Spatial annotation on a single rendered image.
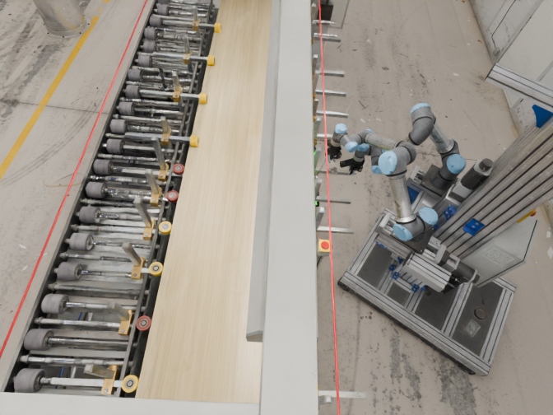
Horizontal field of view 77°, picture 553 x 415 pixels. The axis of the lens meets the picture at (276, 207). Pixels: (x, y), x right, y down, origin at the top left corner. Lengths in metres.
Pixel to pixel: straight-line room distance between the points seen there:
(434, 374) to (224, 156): 2.38
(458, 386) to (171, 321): 2.31
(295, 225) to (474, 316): 2.90
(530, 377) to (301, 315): 3.34
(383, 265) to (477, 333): 0.87
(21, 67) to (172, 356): 4.14
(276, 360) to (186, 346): 1.62
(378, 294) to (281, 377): 2.58
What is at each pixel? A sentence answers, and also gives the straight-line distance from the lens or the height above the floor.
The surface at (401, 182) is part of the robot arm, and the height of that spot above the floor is 1.44.
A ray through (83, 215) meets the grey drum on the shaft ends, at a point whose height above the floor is 0.85.
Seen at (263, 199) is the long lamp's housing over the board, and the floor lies 2.37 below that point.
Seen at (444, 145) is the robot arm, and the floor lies 1.29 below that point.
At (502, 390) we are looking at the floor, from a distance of 3.59.
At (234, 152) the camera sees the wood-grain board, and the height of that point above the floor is 0.90.
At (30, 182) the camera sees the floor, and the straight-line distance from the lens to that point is 4.09.
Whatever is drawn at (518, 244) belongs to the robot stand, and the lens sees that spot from 2.46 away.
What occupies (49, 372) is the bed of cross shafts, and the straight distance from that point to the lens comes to 2.60.
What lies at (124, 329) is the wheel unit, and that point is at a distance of 2.26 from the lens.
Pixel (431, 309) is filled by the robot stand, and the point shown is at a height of 0.21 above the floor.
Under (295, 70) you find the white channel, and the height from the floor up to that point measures 2.46.
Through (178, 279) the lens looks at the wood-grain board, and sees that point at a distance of 2.19.
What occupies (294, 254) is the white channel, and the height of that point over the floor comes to 2.46.
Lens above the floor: 2.94
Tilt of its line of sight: 59 degrees down
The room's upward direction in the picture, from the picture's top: 10 degrees clockwise
